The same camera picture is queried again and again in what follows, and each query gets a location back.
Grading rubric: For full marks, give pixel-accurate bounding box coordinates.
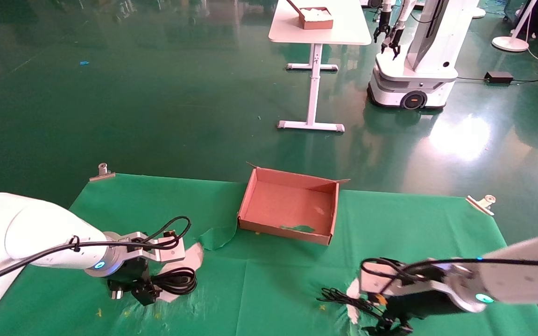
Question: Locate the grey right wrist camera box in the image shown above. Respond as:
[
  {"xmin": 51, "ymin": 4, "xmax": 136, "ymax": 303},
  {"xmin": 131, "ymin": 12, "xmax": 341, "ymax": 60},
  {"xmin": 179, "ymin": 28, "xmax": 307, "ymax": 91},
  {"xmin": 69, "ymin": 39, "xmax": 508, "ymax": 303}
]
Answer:
[{"xmin": 359, "ymin": 263, "xmax": 447, "ymax": 298}]

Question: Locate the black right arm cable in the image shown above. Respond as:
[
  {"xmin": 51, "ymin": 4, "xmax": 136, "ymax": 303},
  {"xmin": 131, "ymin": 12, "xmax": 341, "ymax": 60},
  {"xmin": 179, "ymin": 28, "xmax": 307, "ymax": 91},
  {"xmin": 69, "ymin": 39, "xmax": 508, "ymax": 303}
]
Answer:
[{"xmin": 360, "ymin": 257, "xmax": 538, "ymax": 283}]

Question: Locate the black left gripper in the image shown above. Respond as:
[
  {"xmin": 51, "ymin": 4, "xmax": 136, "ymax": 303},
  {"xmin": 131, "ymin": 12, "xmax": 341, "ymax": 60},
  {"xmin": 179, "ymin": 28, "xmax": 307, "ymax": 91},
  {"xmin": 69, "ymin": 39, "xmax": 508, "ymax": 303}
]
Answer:
[{"xmin": 107, "ymin": 258, "xmax": 160, "ymax": 307}]

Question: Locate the white stand with round base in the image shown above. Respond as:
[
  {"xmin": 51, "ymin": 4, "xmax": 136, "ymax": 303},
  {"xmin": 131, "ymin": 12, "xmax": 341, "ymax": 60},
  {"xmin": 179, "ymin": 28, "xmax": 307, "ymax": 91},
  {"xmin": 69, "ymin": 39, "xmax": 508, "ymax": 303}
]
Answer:
[{"xmin": 492, "ymin": 0, "xmax": 538, "ymax": 52}]

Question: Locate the small cardboard box with flap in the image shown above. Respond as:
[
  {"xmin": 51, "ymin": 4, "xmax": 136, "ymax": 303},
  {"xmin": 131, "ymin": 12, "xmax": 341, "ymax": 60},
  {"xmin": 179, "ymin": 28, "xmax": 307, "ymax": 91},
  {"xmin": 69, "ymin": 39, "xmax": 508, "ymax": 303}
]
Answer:
[{"xmin": 287, "ymin": 0, "xmax": 334, "ymax": 30}]

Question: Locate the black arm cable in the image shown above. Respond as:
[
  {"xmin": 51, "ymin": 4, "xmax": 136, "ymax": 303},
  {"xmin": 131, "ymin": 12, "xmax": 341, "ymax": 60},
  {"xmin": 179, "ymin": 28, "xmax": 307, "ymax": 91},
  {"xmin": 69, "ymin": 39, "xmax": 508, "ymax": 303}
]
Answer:
[
  {"xmin": 360, "ymin": 257, "xmax": 538, "ymax": 283},
  {"xmin": 0, "ymin": 216, "xmax": 192, "ymax": 291}
]

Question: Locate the open brown cardboard box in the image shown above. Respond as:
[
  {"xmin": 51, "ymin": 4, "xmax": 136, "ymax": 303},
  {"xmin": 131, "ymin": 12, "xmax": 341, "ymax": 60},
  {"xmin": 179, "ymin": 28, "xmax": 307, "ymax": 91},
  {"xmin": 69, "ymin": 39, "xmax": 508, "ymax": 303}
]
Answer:
[{"xmin": 237, "ymin": 162, "xmax": 350, "ymax": 245}]

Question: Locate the background robot black gripper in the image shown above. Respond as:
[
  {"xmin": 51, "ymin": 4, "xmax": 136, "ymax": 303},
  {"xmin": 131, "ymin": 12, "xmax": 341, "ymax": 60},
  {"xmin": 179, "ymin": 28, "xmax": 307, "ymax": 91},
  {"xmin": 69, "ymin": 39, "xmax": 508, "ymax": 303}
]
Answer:
[
  {"xmin": 374, "ymin": 19, "xmax": 391, "ymax": 44},
  {"xmin": 381, "ymin": 27, "xmax": 403, "ymax": 60}
]

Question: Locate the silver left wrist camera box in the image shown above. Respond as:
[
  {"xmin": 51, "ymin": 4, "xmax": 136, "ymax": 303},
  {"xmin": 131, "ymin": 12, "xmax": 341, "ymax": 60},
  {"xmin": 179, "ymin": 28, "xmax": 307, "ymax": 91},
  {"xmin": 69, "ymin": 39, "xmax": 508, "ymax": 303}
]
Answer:
[{"xmin": 119, "ymin": 231, "xmax": 186, "ymax": 265}]

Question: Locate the black power brick with cable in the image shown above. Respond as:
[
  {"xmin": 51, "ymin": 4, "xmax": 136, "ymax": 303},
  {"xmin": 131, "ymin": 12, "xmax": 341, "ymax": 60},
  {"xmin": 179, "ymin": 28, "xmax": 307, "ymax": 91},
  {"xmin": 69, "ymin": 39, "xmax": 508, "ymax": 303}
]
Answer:
[{"xmin": 456, "ymin": 71, "xmax": 538, "ymax": 85}]

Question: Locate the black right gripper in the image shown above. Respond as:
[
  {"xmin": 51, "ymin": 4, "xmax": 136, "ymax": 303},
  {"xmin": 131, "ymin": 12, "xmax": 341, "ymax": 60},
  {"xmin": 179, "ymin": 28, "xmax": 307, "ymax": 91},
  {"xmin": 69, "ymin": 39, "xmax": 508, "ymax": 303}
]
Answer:
[{"xmin": 365, "ymin": 291, "xmax": 467, "ymax": 336}]

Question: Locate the black power adapter with cord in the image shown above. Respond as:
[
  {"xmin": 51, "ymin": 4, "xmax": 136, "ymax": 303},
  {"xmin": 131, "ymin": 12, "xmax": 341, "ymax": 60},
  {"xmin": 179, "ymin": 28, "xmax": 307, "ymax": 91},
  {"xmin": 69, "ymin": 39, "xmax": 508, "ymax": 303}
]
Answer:
[{"xmin": 150, "ymin": 266, "xmax": 198, "ymax": 298}]

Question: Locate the thin black cable bundle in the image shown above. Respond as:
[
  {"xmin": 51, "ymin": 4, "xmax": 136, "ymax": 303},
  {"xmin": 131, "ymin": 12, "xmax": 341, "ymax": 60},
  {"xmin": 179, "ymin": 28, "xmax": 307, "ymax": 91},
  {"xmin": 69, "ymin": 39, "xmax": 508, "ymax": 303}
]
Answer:
[{"xmin": 317, "ymin": 287, "xmax": 384, "ymax": 323}]

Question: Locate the white filling material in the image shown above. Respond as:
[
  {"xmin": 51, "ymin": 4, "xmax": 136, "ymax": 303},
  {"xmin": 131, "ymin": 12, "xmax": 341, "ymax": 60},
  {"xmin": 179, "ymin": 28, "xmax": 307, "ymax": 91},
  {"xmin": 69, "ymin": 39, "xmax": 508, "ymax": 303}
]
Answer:
[{"xmin": 299, "ymin": 7, "xmax": 333, "ymax": 20}]

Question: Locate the green table cloth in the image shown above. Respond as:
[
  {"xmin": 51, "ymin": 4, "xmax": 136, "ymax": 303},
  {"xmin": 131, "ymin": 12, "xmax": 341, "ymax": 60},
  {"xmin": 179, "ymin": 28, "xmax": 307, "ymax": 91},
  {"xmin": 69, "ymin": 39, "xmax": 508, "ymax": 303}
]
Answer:
[{"xmin": 0, "ymin": 174, "xmax": 538, "ymax": 336}]

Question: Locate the white wheeled robot body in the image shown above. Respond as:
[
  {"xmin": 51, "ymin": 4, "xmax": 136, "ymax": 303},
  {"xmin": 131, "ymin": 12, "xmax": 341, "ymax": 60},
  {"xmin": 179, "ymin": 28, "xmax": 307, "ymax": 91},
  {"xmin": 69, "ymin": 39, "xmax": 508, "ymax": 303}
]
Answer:
[{"xmin": 367, "ymin": 0, "xmax": 481, "ymax": 111}]

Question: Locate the silver binder clip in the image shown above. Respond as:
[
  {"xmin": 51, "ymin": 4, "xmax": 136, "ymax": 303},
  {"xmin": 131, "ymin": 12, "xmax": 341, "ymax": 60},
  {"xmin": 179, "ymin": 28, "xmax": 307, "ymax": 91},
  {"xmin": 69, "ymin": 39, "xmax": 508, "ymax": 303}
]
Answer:
[
  {"xmin": 465, "ymin": 195, "xmax": 496, "ymax": 217},
  {"xmin": 89, "ymin": 162, "xmax": 116, "ymax": 182}
]

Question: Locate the white height-adjustable table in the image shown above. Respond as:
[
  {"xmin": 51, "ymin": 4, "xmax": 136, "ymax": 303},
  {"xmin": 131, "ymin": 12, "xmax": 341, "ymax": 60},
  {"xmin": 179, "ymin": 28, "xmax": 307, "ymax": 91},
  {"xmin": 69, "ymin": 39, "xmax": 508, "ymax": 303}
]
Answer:
[{"xmin": 268, "ymin": 0, "xmax": 372, "ymax": 133}]

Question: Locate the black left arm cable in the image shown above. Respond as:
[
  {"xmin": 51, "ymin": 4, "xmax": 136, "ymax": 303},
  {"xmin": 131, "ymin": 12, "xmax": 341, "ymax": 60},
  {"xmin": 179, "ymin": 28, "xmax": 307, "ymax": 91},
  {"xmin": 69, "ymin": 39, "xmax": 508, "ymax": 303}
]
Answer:
[{"xmin": 0, "ymin": 216, "xmax": 192, "ymax": 291}]

